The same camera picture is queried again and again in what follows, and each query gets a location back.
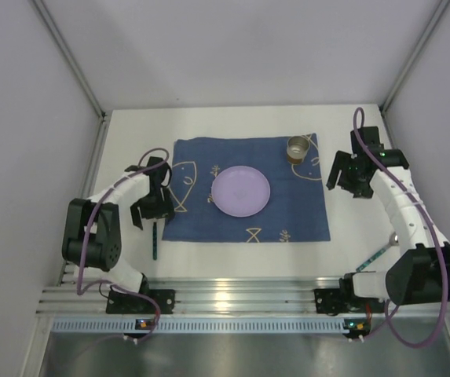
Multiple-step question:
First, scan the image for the teal-handled fork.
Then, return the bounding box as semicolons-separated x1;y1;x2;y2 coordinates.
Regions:
152;221;158;261

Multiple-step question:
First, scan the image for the metal cup with cork base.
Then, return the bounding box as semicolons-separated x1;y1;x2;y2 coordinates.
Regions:
286;135;310;165

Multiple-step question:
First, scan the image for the blue fish-print cloth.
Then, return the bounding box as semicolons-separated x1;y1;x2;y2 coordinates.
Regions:
163;134;331;243

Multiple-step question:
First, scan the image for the purple bowl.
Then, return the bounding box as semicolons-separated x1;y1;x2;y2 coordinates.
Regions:
210;166;271;218

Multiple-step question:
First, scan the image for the teal-handled spoon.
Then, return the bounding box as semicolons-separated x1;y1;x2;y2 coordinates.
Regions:
356;232;398;273

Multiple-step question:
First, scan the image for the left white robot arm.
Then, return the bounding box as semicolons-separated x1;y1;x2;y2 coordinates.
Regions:
61;156;175;295

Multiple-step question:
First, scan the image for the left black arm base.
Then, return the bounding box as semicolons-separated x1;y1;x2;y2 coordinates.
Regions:
105;288;176;314

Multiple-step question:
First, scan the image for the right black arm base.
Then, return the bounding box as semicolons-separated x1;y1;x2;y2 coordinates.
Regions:
313;274;384;317

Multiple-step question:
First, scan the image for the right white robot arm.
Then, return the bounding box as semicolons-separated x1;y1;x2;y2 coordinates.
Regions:
327;126;450;306

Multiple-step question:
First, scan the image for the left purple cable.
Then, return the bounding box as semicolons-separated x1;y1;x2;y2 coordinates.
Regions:
75;148;170;346

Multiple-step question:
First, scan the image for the aluminium mounting rail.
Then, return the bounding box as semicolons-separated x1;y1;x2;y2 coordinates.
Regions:
35;261;450;315

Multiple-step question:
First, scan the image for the perforated cable duct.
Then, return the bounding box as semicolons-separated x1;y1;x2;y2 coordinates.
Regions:
51;317;371;334

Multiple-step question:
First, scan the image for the right aluminium frame post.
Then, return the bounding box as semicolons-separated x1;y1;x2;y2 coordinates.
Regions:
379;0;450;115

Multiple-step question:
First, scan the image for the aluminium frame post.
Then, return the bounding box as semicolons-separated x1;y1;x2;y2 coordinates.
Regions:
31;0;108;119
379;0;450;115

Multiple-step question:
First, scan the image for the left aluminium frame post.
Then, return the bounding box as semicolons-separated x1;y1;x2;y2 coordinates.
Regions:
31;0;108;119

